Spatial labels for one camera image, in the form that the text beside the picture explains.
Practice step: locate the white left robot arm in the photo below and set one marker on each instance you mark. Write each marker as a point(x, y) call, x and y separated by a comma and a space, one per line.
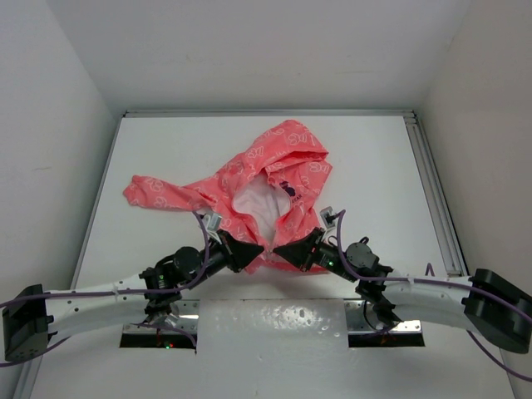
point(36, 321)

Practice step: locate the pink hooded jacket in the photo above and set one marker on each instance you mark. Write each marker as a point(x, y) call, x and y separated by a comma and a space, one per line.
point(265, 194)

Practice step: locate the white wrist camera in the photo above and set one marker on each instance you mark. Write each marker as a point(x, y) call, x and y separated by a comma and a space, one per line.
point(328, 217)
point(211, 222)

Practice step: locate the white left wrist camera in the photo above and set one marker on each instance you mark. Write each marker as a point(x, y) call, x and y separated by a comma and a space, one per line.
point(211, 222)

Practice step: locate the shiny metal base plate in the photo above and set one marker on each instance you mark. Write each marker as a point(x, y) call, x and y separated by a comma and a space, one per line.
point(271, 315)

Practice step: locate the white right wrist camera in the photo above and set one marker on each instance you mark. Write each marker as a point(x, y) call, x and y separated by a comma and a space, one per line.
point(328, 217)

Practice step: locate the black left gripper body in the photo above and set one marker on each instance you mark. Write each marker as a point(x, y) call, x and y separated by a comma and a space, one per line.
point(221, 253)

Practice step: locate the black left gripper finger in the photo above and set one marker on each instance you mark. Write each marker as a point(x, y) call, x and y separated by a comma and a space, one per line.
point(246, 250)
point(242, 260)

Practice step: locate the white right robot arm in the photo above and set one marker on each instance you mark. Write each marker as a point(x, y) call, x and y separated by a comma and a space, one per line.
point(484, 303)

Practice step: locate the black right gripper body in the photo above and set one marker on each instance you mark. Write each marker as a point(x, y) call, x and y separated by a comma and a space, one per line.
point(322, 257)

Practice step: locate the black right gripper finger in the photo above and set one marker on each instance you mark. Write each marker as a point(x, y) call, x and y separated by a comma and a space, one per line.
point(300, 246)
point(296, 258)

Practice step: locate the aluminium table frame rail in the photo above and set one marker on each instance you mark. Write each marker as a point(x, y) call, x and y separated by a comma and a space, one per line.
point(383, 173)

